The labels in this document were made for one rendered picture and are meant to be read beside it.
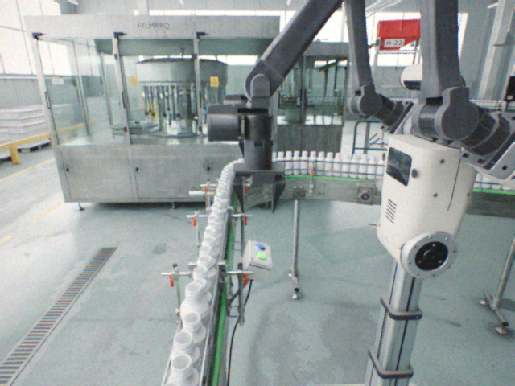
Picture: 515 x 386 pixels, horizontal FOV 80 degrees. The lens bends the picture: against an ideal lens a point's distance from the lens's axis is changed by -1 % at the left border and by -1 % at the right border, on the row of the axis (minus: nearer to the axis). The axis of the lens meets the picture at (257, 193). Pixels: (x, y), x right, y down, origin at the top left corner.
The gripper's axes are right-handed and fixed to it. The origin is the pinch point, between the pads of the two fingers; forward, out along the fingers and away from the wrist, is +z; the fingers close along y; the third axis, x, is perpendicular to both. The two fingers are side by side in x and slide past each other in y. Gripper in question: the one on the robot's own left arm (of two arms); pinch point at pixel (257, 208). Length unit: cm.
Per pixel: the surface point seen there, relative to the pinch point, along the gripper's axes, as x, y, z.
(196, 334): -7.3, -13.3, 26.9
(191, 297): -1.1, -15.3, 21.7
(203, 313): -1.9, -12.6, 25.6
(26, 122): 728, -554, 71
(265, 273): 24.6, 3.2, 32.5
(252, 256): 27.1, -1.0, 27.8
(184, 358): -15.8, -14.1, 24.4
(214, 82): 332, -44, -25
